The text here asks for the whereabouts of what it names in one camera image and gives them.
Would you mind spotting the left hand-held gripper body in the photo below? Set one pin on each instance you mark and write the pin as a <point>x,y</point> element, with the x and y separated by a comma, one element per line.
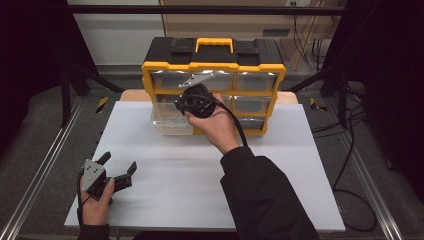
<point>94,178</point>

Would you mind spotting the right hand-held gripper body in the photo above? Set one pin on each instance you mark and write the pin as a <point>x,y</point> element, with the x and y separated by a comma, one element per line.
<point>198,100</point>

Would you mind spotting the clear plastic drawer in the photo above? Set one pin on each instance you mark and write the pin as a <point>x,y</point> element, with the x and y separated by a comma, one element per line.
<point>170,120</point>

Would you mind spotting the yellow black organizer cabinet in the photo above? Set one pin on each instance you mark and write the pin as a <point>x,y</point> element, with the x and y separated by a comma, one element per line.
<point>260,56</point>

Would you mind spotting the person's left hand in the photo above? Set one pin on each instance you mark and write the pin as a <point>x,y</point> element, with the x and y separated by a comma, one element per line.
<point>95,210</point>

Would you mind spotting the person's right hand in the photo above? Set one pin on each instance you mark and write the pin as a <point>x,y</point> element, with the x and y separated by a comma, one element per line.
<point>216,130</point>

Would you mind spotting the left yellow clamp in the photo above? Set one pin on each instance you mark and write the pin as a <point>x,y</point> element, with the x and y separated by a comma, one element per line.
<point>102,104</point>

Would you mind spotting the yellow clamp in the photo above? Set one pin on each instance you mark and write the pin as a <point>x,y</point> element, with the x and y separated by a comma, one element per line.
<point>102,104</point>
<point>315,105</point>

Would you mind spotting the group of clear drawers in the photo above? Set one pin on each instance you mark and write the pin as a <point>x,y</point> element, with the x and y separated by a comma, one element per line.
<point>255,81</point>

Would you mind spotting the black metal stand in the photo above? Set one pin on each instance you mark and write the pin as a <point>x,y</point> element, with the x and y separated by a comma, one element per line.
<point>66,96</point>
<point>342,96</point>

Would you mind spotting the black horizontal bar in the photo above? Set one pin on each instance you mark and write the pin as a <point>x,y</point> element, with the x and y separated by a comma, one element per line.
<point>200,9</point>

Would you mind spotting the right yellow clamp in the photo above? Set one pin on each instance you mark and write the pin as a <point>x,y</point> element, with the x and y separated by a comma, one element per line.
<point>315,105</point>

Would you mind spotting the black curtain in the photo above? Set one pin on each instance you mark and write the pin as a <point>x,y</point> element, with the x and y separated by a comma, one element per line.
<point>30,60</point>
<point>393,83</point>

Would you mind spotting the aluminium rail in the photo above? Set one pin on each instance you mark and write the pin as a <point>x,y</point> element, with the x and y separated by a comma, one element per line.
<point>40,173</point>
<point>370,186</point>

